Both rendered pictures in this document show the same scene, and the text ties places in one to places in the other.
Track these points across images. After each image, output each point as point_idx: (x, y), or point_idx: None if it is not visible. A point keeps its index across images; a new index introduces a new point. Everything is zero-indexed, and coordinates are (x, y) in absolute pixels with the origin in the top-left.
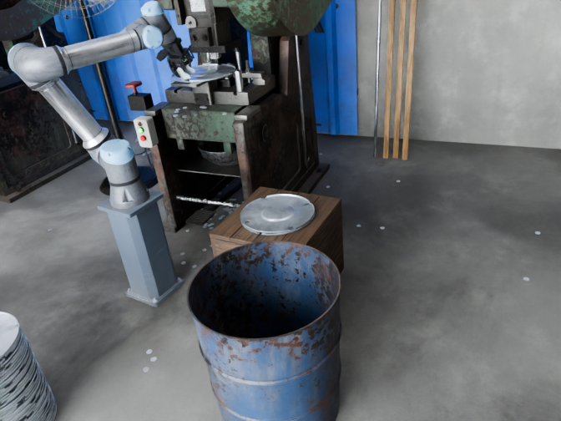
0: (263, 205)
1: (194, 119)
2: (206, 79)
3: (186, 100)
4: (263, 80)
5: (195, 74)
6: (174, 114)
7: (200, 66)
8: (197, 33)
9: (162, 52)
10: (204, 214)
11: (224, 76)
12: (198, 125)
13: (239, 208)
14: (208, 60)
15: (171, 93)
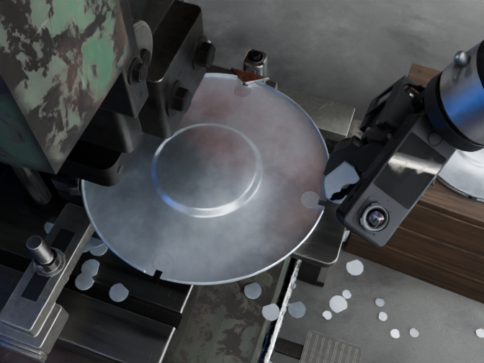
0: (458, 167)
1: (284, 267)
2: (322, 137)
3: (198, 293)
4: (209, 42)
5: (244, 185)
6: (259, 338)
7: (85, 199)
8: (182, 68)
9: (431, 181)
10: (320, 352)
11: (279, 94)
12: (284, 269)
13: (466, 211)
14: (34, 173)
15: (171, 346)
